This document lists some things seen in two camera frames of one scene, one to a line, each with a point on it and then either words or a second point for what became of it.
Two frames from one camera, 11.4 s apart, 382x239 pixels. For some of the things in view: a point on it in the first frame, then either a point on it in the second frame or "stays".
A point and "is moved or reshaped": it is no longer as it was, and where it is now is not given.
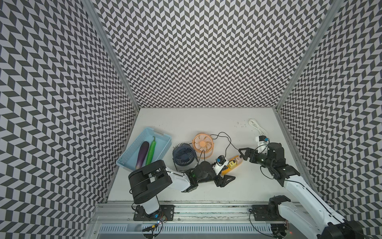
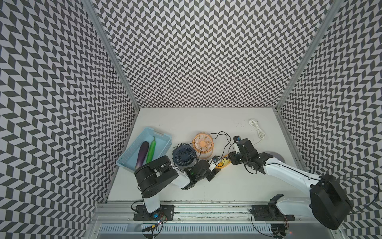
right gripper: [252, 152] → [233, 158]
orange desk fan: [203, 143] stays
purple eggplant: [142, 154] stays
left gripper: [222, 182] → [212, 174]
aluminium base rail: [119, 221] stays
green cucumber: [150, 154] stays
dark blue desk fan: [183, 154] stays
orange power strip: [226, 170] is moved or reshaped
